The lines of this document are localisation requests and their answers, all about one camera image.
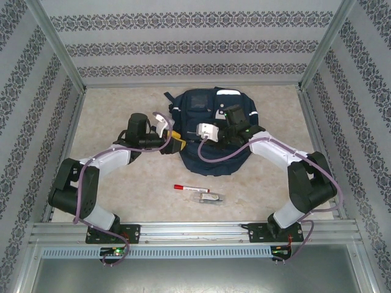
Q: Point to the navy blue backpack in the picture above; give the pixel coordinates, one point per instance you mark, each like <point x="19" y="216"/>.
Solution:
<point x="214" y="164"/>

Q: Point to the red-capped white marker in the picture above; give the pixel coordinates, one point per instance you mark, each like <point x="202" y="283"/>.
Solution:
<point x="192" y="188"/>

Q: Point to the clear plastic supplies bag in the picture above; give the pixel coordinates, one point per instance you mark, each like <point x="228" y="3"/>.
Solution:
<point x="207" y="199"/>

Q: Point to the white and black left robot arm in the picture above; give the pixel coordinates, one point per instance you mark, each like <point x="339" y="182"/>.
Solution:
<point x="113" y="155"/>

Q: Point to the small circuit board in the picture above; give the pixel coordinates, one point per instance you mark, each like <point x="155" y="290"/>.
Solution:
<point x="281" y="251"/>
<point x="114" y="251"/>

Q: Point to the grey metal panel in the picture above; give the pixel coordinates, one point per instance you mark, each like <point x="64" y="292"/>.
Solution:
<point x="195" y="277"/>

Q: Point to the aluminium side rail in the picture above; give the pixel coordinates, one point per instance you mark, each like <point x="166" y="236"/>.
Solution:
<point x="305" y="103"/>
<point x="72" y="128"/>

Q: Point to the aluminium mounting rail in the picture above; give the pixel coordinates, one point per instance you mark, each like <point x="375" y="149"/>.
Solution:
<point x="192" y="232"/>

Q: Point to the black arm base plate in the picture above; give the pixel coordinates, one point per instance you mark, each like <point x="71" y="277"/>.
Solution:
<point x="256" y="233"/>
<point x="131" y="233"/>

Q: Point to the aluminium frame post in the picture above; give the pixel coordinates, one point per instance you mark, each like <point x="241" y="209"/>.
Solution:
<point x="326" y="42"/>
<point x="57" y="42"/>

